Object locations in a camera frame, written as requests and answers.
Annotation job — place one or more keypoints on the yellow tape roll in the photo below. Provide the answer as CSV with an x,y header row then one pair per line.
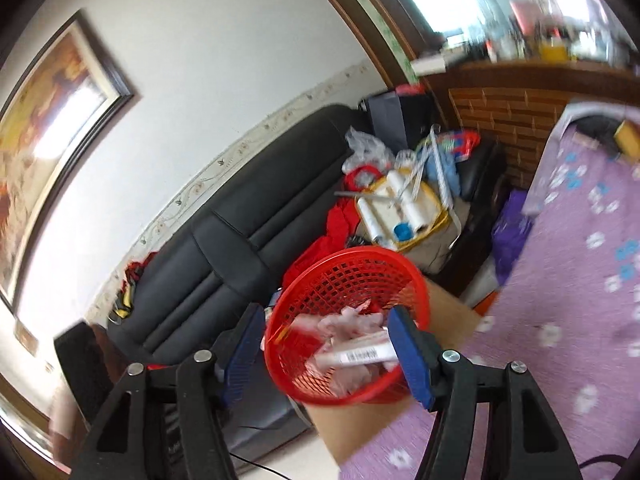
x,y
627,139

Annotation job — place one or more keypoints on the long white medicine box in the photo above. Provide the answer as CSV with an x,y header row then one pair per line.
x,y
375,348

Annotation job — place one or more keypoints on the wooden glass partition cabinet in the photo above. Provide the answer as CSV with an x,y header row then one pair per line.
x,y
506,68

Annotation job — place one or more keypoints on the purple floral tablecloth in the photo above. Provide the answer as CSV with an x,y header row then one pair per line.
x,y
569,311

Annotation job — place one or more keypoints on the black leather sofa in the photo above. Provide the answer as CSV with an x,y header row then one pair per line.
x,y
235,249

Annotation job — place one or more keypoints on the brown cardboard box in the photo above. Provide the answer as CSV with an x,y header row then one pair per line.
x,y
344,429

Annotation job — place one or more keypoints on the bag of white rolls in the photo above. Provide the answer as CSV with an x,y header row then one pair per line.
x,y
399,213

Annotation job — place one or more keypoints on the clear plastic bag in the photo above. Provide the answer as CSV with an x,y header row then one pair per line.
x,y
367,150

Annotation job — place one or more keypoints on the framed wall painting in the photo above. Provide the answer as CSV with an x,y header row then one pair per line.
x,y
64,98

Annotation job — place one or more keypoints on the white tissue paper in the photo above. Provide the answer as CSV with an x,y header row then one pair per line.
x,y
349,323

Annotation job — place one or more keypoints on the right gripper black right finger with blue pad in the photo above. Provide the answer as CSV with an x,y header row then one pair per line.
x,y
497,416

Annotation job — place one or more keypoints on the red plastic basket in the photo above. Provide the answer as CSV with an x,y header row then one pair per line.
x,y
345,279

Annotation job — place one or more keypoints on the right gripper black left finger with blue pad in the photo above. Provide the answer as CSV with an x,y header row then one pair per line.
x,y
128,437

